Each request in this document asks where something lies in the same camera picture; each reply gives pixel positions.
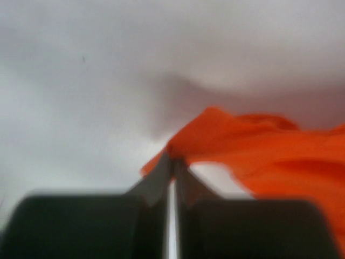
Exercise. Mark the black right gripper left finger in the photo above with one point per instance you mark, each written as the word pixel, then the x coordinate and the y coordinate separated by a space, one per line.
pixel 103 225

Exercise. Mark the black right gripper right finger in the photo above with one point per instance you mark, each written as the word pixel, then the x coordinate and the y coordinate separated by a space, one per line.
pixel 210 226

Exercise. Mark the orange t shirt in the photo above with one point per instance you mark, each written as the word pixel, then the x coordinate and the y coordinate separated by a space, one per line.
pixel 269 156

